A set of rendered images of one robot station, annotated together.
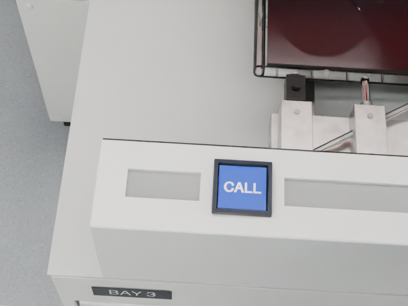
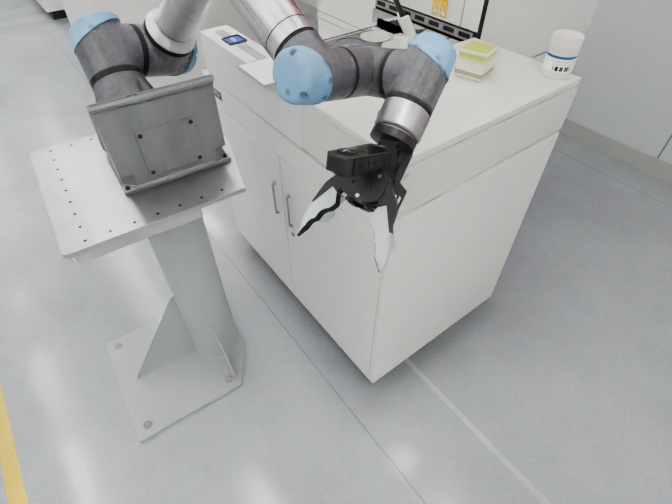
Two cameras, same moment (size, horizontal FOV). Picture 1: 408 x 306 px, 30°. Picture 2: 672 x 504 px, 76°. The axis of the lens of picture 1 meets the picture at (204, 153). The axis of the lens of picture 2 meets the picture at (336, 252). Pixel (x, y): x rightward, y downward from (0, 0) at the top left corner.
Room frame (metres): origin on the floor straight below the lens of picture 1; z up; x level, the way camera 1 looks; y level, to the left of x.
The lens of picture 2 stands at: (-0.24, -1.27, 1.43)
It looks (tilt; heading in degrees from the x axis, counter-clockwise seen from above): 46 degrees down; 53
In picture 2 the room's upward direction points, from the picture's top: straight up
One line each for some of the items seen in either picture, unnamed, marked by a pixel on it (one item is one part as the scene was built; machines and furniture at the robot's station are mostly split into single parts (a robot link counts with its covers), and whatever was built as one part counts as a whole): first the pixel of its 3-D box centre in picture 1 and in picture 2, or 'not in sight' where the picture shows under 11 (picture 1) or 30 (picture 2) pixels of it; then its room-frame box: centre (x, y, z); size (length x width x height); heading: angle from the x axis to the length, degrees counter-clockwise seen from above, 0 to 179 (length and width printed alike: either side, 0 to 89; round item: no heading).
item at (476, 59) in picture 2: not in sight; (476, 60); (0.69, -0.62, 1.00); 0.07 x 0.07 x 0.07; 15
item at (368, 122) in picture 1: (368, 142); not in sight; (0.42, -0.18, 0.89); 0.08 x 0.03 x 0.03; 0
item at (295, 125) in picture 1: (295, 138); not in sight; (0.42, -0.10, 0.89); 0.08 x 0.03 x 0.03; 0
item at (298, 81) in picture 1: (294, 91); not in sight; (0.48, -0.10, 0.90); 0.04 x 0.02 x 0.03; 0
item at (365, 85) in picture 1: (365, 95); not in sight; (0.48, -0.18, 0.89); 0.05 x 0.01 x 0.01; 0
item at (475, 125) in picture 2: not in sight; (441, 113); (0.59, -0.62, 0.89); 0.62 x 0.35 x 0.14; 0
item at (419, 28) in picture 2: not in sight; (416, 39); (0.89, -0.22, 0.89); 0.44 x 0.02 x 0.10; 90
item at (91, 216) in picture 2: not in sight; (150, 187); (-0.08, -0.27, 0.75); 0.45 x 0.44 x 0.13; 177
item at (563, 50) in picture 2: not in sight; (561, 54); (0.86, -0.74, 1.01); 0.07 x 0.07 x 0.10
